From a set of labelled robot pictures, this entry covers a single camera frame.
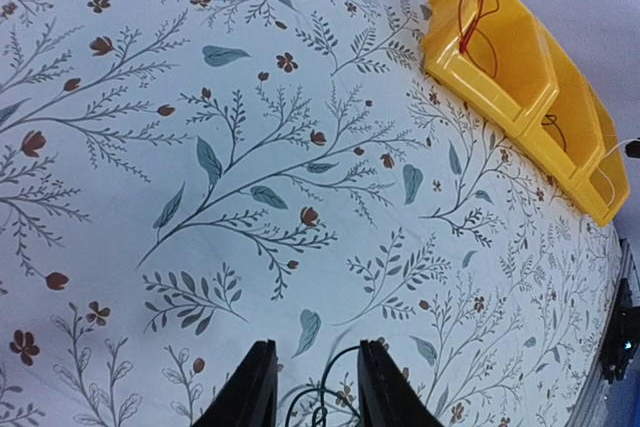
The floral table mat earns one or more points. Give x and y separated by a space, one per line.
181 178

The yellow bin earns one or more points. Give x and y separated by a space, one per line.
603 192
492 55
563 140

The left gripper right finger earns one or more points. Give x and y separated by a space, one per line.
385 397

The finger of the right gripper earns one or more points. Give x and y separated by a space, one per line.
632 149

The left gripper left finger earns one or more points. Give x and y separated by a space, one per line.
249 396

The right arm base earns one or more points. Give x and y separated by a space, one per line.
621 340

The yellow bin middle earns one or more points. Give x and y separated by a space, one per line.
563 140

